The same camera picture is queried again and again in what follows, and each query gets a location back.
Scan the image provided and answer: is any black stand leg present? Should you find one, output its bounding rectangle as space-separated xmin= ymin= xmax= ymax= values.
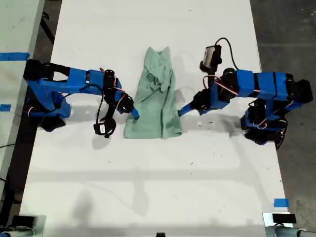
xmin=40 ymin=3 xmax=55 ymax=46

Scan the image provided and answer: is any camera black stalk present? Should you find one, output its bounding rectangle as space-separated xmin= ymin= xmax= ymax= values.
xmin=105 ymin=102 xmax=117 ymax=121
xmin=206 ymin=71 xmax=219 ymax=88

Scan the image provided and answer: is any camera black cable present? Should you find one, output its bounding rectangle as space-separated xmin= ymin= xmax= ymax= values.
xmin=214 ymin=37 xmax=240 ymax=71
xmin=58 ymin=83 xmax=104 ymax=124

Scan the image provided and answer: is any white metal clamp plate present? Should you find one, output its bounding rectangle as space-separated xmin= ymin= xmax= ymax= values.
xmin=262 ymin=211 xmax=292 ymax=237
xmin=18 ymin=214 xmax=47 ymax=237

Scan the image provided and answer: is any pale grey side table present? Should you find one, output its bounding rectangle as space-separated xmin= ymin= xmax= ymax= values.
xmin=0 ymin=0 xmax=45 ymax=196

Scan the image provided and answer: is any long blue tape strip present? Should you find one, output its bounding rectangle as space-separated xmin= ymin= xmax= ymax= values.
xmin=0 ymin=52 xmax=30 ymax=61

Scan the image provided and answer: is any pale green T-shirt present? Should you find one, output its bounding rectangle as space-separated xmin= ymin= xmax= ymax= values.
xmin=123 ymin=46 xmax=183 ymax=139

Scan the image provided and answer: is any black arm base cable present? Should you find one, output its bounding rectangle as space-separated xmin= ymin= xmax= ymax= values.
xmin=274 ymin=111 xmax=289 ymax=151

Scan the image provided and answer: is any small black box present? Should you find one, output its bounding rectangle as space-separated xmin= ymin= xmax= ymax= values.
xmin=272 ymin=213 xmax=297 ymax=224
xmin=11 ymin=216 xmax=38 ymax=227

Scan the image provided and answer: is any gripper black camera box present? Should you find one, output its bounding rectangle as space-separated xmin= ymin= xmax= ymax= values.
xmin=199 ymin=45 xmax=222 ymax=73
xmin=93 ymin=118 xmax=117 ymax=138

